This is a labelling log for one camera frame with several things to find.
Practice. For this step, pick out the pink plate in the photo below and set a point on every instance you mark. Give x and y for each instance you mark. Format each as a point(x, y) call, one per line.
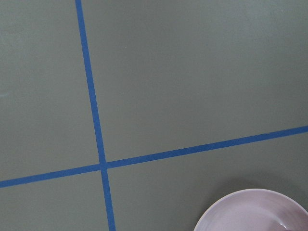
point(254, 210)

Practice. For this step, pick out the blue tape line lengthwise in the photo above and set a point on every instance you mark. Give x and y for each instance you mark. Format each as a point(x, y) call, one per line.
point(95, 117)

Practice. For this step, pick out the blue tape line crosswise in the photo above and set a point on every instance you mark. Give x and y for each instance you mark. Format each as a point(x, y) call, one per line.
point(153, 157)

